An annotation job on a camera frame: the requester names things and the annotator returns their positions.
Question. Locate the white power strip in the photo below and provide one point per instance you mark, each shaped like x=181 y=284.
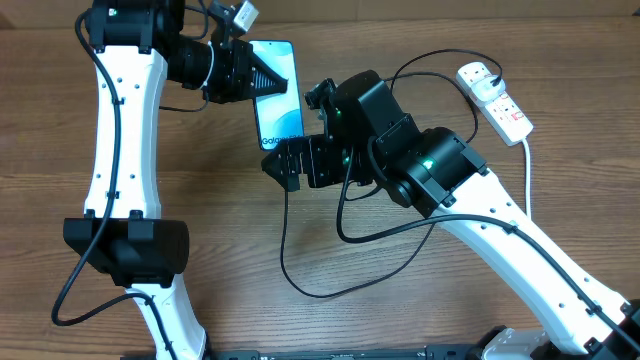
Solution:
x=505 y=116

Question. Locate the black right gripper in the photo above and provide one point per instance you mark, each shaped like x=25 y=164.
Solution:
x=320 y=154

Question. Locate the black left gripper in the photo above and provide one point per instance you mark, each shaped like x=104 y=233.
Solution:
x=242 y=63

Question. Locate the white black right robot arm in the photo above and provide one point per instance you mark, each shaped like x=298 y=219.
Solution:
x=369 y=139

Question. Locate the blue Samsung Galaxy smartphone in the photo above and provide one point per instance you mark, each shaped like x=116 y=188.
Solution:
x=278 y=116

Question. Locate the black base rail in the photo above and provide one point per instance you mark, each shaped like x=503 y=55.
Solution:
x=429 y=352

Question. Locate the white charger plug adapter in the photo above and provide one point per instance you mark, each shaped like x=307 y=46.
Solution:
x=488 y=89

